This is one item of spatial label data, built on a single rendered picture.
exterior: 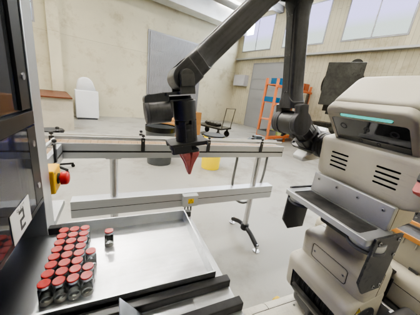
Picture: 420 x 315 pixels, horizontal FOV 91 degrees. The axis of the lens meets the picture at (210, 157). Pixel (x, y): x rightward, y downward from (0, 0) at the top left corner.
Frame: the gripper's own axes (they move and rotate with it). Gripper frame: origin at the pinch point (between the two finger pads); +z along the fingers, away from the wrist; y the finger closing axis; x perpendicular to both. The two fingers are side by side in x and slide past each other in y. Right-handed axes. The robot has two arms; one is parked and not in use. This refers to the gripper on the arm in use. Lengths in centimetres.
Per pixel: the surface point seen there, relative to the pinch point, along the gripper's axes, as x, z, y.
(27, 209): 4.3, -0.6, 35.7
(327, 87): -394, 10, -542
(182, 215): -5.3, 18.1, 1.6
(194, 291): 22.3, 17.0, 7.1
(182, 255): 10.4, 18.7, 6.4
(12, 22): -2.5, -34.7, 30.5
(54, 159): -63, 10, 48
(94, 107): -743, 56, 93
